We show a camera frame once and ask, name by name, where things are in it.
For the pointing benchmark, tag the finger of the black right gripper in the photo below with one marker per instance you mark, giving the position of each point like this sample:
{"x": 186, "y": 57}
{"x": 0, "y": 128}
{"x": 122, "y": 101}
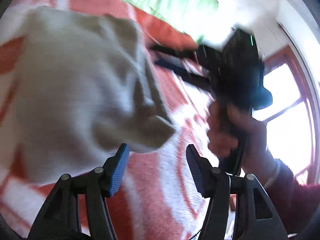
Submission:
{"x": 191, "y": 78}
{"x": 190, "y": 54}

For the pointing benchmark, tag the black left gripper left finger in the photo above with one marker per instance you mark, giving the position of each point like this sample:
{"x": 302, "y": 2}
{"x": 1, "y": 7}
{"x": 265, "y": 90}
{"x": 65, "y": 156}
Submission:
{"x": 114, "y": 169}

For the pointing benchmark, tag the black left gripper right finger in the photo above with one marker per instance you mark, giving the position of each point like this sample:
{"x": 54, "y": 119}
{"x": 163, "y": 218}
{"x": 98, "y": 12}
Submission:
{"x": 201, "y": 171}

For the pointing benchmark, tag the beige knit sweater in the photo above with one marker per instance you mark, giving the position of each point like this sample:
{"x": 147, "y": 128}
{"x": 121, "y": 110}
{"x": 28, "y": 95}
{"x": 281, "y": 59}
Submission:
{"x": 86, "y": 86}

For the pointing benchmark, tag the maroon sleeved right forearm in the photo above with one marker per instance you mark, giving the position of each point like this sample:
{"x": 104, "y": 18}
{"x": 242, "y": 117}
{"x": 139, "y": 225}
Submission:
{"x": 295, "y": 203}

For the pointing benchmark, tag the person's right hand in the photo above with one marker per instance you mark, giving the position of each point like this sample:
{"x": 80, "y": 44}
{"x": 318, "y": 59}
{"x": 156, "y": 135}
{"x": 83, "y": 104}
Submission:
{"x": 256, "y": 159}

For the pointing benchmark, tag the orange white floral blanket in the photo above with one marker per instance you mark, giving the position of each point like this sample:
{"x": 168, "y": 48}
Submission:
{"x": 157, "y": 198}

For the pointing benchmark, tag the red framed window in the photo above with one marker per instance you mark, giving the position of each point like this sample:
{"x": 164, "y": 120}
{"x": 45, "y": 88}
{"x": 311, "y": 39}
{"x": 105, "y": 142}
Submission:
{"x": 292, "y": 120}

